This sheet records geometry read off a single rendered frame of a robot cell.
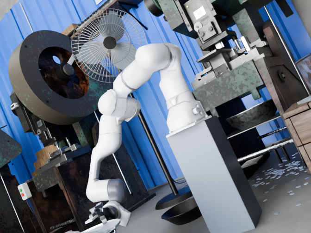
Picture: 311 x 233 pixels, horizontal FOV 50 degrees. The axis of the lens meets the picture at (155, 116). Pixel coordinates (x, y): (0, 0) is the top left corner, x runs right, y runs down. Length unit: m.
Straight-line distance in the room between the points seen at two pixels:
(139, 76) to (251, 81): 0.67
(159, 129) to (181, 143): 2.42
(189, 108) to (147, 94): 2.47
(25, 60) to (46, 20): 2.05
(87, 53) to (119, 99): 1.18
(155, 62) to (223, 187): 0.56
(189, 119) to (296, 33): 2.06
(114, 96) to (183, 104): 0.35
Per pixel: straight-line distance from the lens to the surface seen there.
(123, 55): 2.68
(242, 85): 1.90
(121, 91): 1.57
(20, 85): 2.78
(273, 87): 1.80
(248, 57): 1.98
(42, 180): 3.12
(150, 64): 1.37
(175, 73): 1.41
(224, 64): 1.99
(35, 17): 4.98
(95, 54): 2.67
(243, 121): 2.02
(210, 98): 1.97
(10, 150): 4.54
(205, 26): 2.11
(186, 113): 1.31
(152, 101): 3.77
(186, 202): 2.08
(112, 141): 1.60
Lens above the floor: 0.43
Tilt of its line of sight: 5 degrees up
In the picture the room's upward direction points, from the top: 25 degrees counter-clockwise
